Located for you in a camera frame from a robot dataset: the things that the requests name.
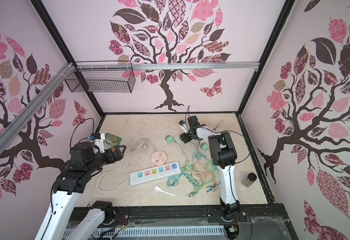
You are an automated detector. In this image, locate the round pink power socket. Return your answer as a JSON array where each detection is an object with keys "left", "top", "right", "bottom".
[{"left": 151, "top": 151, "right": 168, "bottom": 166}]

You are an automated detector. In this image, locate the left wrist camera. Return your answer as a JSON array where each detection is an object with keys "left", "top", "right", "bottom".
[{"left": 90, "top": 133, "right": 105, "bottom": 154}]

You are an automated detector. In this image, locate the green USB charger plug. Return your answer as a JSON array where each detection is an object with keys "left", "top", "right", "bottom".
[{"left": 166, "top": 136, "right": 175, "bottom": 143}]

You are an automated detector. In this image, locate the metal fork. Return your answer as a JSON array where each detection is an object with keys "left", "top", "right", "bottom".
[{"left": 213, "top": 120, "right": 224, "bottom": 131}]

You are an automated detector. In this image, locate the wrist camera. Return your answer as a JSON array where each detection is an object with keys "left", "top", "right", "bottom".
[
  {"left": 90, "top": 133, "right": 105, "bottom": 154},
  {"left": 179, "top": 116, "right": 200, "bottom": 133}
]

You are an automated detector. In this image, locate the white ceramic spoon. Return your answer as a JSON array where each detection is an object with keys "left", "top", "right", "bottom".
[{"left": 154, "top": 186, "right": 175, "bottom": 197}]

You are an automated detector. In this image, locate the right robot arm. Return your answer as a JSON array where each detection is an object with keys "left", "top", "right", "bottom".
[{"left": 179, "top": 121, "right": 240, "bottom": 221}]

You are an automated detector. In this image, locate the white power strip cable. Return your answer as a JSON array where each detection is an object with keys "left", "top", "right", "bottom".
[{"left": 96, "top": 154, "right": 131, "bottom": 193}]

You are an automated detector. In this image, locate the tangled charging cables bundle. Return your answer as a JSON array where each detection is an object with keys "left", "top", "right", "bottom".
[{"left": 166, "top": 139, "right": 222, "bottom": 198}]

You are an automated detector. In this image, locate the pink cable of round socket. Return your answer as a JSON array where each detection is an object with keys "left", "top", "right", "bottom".
[{"left": 129, "top": 135, "right": 159, "bottom": 154}]

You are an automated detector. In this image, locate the aluminium rail left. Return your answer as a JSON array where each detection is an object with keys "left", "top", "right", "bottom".
[{"left": 0, "top": 63, "right": 75, "bottom": 155}]

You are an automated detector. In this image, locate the glass jar black lid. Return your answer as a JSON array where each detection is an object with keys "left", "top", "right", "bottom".
[{"left": 242, "top": 173, "right": 257, "bottom": 188}]

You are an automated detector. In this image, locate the white multicolour power strip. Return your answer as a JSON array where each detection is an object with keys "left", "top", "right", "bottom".
[{"left": 130, "top": 162, "right": 181, "bottom": 186}]

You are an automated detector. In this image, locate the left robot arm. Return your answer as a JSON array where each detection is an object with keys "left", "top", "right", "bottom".
[{"left": 36, "top": 142, "right": 127, "bottom": 240}]

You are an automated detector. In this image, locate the light green charger plug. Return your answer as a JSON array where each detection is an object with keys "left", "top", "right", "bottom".
[{"left": 200, "top": 143, "right": 209, "bottom": 151}]

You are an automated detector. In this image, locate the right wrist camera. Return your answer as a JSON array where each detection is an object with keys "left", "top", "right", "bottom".
[{"left": 179, "top": 116, "right": 200, "bottom": 133}]

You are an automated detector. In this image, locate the pale yellow peeler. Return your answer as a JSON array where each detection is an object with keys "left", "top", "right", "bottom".
[{"left": 126, "top": 118, "right": 144, "bottom": 125}]

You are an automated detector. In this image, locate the green snack packet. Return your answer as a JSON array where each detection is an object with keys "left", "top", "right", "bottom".
[{"left": 104, "top": 133, "right": 122, "bottom": 149}]

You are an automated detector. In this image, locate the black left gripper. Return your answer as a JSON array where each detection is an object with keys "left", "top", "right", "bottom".
[{"left": 86, "top": 145, "right": 127, "bottom": 174}]

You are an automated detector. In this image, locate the black wire basket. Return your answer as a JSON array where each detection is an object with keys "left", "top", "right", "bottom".
[{"left": 65, "top": 60, "right": 136, "bottom": 94}]

